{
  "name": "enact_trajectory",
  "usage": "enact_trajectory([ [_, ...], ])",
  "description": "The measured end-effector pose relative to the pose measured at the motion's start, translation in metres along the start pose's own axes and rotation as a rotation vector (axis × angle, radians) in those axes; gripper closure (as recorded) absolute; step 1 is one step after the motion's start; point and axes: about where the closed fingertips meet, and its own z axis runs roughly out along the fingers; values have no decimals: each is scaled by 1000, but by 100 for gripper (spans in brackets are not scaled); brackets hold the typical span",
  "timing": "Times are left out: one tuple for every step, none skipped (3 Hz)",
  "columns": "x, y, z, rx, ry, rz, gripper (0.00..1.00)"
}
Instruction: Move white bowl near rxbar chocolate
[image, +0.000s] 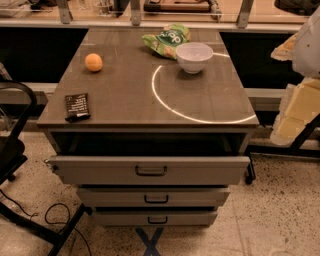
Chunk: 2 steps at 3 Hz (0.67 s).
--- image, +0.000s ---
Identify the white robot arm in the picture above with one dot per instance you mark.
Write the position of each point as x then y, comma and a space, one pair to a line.
303, 48

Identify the grey drawer cabinet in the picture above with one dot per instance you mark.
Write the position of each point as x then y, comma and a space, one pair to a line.
143, 105

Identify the grey drawer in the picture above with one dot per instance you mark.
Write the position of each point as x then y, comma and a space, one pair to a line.
155, 218
153, 197
147, 171

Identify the top grey drawer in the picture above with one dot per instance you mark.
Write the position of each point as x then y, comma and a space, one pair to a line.
147, 171

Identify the black chair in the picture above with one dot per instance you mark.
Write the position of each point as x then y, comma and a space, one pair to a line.
12, 157

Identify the green chip bag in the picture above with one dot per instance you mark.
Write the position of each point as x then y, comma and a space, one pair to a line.
168, 40

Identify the black metal stand frame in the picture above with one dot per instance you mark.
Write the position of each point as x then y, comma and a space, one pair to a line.
293, 150

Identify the metal railing shelf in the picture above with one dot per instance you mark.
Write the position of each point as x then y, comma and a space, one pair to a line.
260, 15

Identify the orange fruit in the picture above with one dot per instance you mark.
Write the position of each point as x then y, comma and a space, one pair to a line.
93, 62

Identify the bottom grey drawer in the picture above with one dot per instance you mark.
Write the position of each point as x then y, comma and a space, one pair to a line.
155, 218

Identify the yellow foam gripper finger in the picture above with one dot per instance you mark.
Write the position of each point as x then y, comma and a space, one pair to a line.
299, 105

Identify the middle grey drawer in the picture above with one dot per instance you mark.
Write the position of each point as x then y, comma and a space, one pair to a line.
153, 197

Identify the black rxbar chocolate wrapper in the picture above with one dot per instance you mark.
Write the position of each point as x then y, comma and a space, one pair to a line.
77, 107

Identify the white ceramic bowl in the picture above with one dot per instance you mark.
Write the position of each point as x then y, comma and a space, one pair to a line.
193, 57

